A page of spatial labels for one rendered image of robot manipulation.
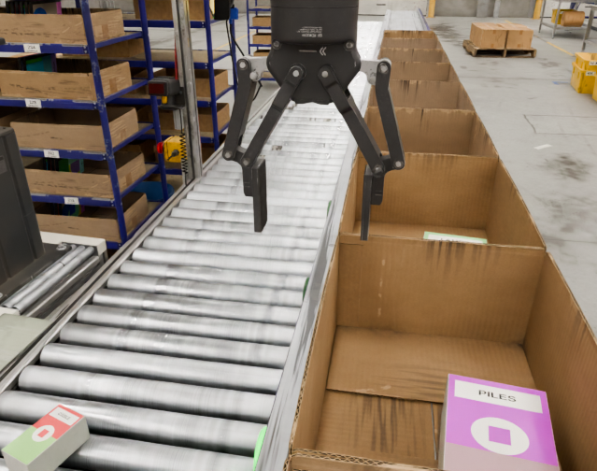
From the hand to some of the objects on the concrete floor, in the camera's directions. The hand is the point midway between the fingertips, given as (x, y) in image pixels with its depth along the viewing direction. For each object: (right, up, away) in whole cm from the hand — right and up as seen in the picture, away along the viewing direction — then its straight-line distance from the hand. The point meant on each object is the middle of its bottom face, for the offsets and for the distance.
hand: (312, 211), depth 53 cm
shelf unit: (-118, -22, +213) cm, 244 cm away
